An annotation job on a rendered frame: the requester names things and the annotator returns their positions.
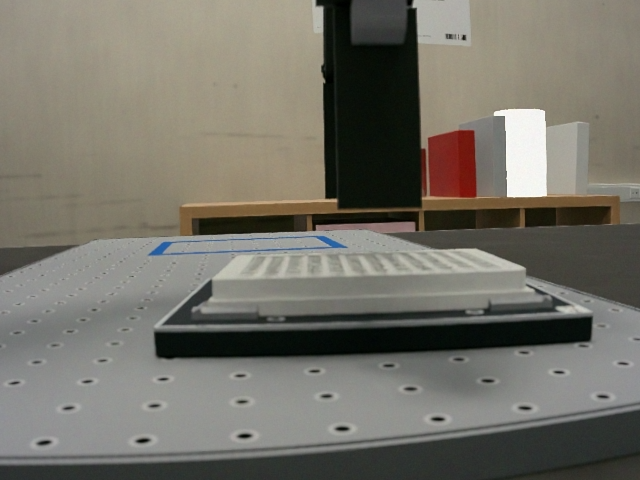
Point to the blue tape outline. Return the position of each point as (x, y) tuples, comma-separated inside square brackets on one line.
[(162, 247)]

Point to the white well plate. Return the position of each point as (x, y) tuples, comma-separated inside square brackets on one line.
[(367, 282)]

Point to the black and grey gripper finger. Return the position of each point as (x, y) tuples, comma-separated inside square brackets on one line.
[(377, 104), (327, 71)]

